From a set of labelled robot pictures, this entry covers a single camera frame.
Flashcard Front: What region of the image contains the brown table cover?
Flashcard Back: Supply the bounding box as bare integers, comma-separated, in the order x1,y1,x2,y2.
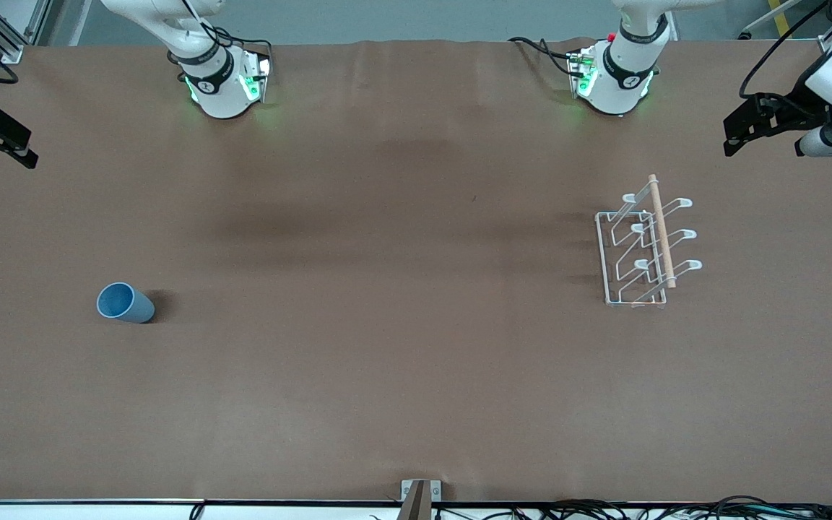
0,38,832,504

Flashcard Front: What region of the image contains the black left arm base cable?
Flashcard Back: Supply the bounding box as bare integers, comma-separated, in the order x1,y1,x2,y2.
508,36,577,77

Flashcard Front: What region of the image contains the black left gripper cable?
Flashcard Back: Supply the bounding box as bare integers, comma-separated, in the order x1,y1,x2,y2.
740,0,832,98

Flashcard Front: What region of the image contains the black right arm base cable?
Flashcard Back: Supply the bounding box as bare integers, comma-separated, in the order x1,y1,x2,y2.
210,27,274,59

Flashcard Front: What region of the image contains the blue plastic cup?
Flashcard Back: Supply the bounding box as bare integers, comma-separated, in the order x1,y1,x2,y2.
96,282,156,324

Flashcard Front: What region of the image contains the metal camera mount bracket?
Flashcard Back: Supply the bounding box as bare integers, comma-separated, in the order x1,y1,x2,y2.
396,480,443,520

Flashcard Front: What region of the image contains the black arm base cable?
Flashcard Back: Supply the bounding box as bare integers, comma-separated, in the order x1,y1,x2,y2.
210,27,274,59
508,36,577,77

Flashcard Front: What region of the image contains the white tube with black end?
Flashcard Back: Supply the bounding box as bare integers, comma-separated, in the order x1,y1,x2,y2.
737,0,803,40

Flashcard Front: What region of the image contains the white wire cup holder rack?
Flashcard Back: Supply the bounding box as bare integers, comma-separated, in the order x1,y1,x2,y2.
595,174,703,309

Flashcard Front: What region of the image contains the black cable bundle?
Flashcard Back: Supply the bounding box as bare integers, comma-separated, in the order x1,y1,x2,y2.
369,495,832,520

